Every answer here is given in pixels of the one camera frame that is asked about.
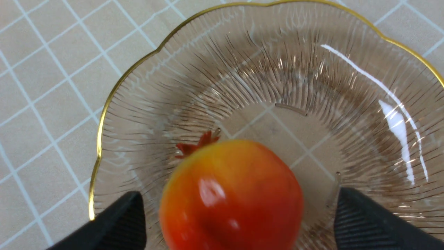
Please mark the beige checked tablecloth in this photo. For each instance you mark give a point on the beige checked tablecloth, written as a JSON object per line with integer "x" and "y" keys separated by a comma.
{"x": 61, "y": 59}

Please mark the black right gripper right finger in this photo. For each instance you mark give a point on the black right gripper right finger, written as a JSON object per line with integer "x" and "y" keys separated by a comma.
{"x": 362, "y": 224}

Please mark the red orange pomegranate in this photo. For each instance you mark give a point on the red orange pomegranate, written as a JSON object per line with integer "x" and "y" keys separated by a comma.
{"x": 230, "y": 195}

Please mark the gold-rimmed glass bowl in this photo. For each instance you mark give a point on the gold-rimmed glass bowl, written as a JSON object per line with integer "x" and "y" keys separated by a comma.
{"x": 341, "y": 104}

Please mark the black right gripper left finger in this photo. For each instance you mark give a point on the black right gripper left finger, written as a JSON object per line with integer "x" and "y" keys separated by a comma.
{"x": 121, "y": 226}

